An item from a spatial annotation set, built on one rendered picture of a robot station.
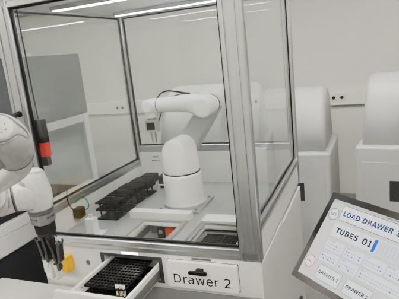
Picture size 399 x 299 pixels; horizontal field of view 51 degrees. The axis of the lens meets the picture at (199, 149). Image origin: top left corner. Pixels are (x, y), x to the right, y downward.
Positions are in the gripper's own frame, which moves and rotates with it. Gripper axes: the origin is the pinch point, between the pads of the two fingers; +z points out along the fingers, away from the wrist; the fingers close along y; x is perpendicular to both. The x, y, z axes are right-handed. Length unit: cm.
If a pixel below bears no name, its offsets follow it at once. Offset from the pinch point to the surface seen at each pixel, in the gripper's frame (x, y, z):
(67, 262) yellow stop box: 14.2, -9.0, 7.1
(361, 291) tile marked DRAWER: 7, 110, -8
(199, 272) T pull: 18, 53, 4
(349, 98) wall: 335, 65, 4
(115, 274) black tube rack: 9.5, 20.6, 4.8
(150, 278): 14.4, 33.2, 7.3
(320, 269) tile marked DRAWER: 16, 98, -7
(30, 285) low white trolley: 9.4, -30.5, 19.6
